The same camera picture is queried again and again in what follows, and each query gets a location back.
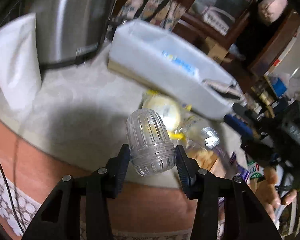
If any purple pastry packet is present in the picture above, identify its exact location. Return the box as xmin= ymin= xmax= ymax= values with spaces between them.
xmin=177 ymin=115 xmax=249 ymax=181

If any stainless steel cooker pot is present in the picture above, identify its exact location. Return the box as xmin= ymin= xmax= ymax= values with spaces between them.
xmin=24 ymin=0 xmax=114 ymax=70

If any white cloth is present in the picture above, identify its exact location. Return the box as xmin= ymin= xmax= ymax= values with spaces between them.
xmin=0 ymin=13 xmax=42 ymax=110

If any yellow bun packet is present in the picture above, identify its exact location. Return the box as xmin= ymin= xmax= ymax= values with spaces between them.
xmin=141 ymin=90 xmax=192 ymax=140

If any clear ribbed plastic jar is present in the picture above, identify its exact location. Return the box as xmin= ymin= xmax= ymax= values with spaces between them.
xmin=126 ymin=108 xmax=177 ymax=177

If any person's right hand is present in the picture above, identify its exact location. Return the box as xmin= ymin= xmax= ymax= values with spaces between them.
xmin=255 ymin=167 xmax=297 ymax=222

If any white fabric storage bin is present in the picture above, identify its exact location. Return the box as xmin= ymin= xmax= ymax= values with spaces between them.
xmin=108 ymin=20 xmax=245 ymax=120

